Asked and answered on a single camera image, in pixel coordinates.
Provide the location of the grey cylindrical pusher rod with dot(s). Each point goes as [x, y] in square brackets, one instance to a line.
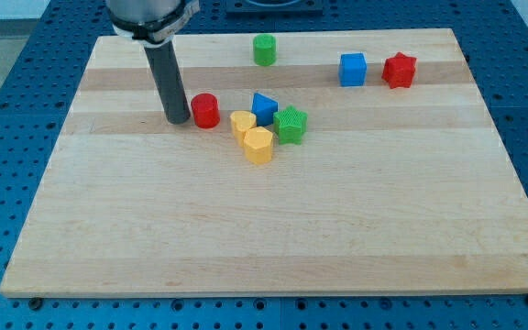
[167, 77]

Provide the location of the red cylinder block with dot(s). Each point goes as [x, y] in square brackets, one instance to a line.
[205, 110]

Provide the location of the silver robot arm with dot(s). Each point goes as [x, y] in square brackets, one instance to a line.
[153, 24]

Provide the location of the yellow heart block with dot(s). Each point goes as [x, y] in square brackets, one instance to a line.
[241, 122]

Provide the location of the green cylinder block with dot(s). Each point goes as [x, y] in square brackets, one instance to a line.
[264, 49]

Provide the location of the blue triangle block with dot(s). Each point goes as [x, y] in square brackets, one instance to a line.
[264, 109]

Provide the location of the yellow pentagon block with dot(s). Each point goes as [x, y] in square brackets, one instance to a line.
[258, 145]

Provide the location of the green star block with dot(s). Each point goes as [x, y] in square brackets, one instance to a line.
[290, 125]

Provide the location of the blue cube block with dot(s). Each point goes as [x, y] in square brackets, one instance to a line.
[352, 69]

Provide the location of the wooden board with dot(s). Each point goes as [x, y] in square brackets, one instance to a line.
[405, 191]

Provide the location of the red star block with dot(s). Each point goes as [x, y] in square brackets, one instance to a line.
[399, 71]

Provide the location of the black mount plate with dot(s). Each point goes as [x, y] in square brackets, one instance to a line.
[241, 7]

